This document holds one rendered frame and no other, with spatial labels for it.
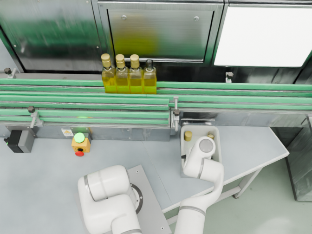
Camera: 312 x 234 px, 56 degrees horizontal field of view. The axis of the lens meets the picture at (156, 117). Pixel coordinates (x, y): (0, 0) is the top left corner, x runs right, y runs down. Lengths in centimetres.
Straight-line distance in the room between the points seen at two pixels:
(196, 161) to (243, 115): 48
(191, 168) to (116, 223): 31
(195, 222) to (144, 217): 37
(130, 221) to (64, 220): 47
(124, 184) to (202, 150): 29
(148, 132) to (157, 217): 37
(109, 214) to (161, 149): 55
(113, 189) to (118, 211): 9
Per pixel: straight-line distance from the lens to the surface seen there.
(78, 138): 134
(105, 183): 98
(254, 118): 146
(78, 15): 128
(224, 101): 135
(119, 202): 94
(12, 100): 147
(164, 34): 125
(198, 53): 133
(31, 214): 139
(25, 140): 144
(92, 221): 94
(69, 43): 141
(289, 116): 150
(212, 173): 103
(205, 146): 104
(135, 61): 116
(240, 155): 143
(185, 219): 93
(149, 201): 126
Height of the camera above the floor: 200
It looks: 58 degrees down
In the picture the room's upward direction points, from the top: straight up
